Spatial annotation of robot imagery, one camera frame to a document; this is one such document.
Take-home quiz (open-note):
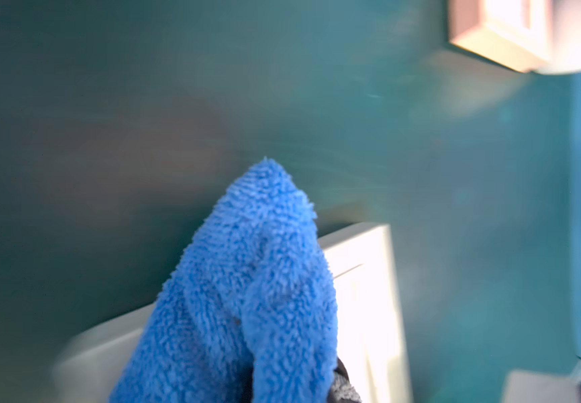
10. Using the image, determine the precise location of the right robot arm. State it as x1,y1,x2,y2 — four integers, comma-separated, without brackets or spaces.
500,358,581,403

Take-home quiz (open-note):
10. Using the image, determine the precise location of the white pot with flowers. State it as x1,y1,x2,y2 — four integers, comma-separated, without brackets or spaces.
536,0,581,76

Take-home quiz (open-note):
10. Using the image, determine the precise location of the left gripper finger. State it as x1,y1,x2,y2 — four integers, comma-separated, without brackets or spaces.
327,358,362,403

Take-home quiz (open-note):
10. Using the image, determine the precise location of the blue and grey cloth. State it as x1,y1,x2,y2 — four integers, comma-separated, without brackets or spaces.
109,159,338,402

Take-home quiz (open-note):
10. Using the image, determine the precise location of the far pink picture frame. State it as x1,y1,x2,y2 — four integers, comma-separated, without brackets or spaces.
447,0,552,73

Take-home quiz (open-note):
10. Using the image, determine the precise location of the green picture frame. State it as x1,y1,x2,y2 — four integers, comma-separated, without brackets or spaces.
53,223,413,403

